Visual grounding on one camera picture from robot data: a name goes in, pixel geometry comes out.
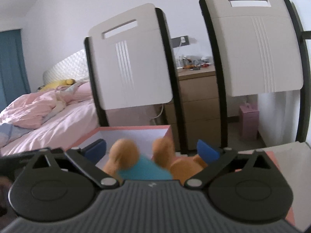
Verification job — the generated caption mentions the orange plush toy blue shirt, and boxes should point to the orange plush toy blue shirt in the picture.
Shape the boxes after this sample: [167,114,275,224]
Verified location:
[102,137,208,185]

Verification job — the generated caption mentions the teal curtain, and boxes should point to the teal curtain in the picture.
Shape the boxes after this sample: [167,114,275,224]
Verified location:
[0,30,31,110]

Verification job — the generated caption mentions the bed with pink sheet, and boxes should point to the bed with pink sheet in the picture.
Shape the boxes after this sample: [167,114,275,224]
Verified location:
[0,99,100,157]

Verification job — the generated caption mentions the pink crumpled duvet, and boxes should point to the pink crumpled duvet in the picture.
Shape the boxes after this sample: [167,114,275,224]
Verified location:
[0,81,94,130]

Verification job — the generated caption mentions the clutter on nightstand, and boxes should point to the clutter on nightstand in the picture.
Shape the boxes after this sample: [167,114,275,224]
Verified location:
[176,55,213,70]

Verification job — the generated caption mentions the white black chair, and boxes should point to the white black chair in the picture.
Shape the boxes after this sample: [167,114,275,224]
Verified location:
[199,0,310,147]
[84,3,188,154]

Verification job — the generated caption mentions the pink gift bag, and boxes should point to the pink gift bag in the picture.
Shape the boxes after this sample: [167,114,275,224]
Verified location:
[239,103,259,140]

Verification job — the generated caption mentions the white quilted headboard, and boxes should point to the white quilted headboard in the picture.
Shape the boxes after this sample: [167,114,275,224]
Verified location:
[43,49,89,85]

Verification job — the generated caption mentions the pink shoe box base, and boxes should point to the pink shoe box base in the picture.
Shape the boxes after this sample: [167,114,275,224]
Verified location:
[70,125,173,159]

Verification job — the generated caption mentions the grey wall socket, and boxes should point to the grey wall socket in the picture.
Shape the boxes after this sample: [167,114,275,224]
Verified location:
[171,35,190,48]

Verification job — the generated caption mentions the white charging cable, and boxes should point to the white charging cable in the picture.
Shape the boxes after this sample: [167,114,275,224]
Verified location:
[150,103,165,120]

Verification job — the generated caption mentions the wooden drawer nightstand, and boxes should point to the wooden drawer nightstand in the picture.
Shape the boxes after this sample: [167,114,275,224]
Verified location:
[177,65,221,150]

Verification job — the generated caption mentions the right white black chair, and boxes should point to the right white black chair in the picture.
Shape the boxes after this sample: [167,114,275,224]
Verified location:
[199,0,310,147]

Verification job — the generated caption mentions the left white black chair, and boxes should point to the left white black chair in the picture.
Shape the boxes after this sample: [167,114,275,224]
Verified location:
[84,3,188,154]

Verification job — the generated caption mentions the yellow plush toy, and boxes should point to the yellow plush toy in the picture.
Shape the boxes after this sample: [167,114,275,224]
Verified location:
[39,79,75,91]

